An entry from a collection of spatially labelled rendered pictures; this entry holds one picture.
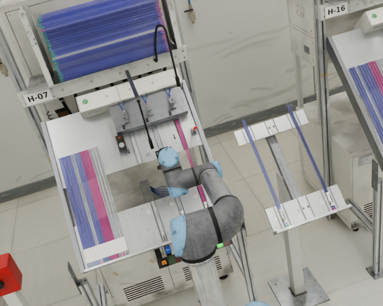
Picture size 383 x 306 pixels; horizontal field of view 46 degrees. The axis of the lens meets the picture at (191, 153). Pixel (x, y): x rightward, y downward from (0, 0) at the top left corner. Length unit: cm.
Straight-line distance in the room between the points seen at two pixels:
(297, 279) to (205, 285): 114
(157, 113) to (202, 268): 88
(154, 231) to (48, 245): 157
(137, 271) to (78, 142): 80
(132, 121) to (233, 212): 85
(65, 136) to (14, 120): 168
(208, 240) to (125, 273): 120
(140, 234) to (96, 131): 52
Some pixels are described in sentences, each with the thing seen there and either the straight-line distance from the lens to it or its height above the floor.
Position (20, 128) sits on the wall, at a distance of 382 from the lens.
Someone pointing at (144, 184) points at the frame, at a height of 66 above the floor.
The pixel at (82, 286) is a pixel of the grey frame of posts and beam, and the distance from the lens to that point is 211.
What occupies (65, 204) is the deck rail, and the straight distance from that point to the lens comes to 205.
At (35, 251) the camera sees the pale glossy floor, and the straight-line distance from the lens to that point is 346.
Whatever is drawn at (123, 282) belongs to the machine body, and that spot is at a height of 27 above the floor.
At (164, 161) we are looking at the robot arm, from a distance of 167.
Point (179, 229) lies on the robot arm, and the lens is 133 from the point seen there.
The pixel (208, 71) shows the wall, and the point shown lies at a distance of 380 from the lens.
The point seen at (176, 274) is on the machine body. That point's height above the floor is 20.
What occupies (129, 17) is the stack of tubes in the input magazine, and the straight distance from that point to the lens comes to 198.
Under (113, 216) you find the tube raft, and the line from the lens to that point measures 201.
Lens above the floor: 205
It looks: 32 degrees down
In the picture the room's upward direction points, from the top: 14 degrees counter-clockwise
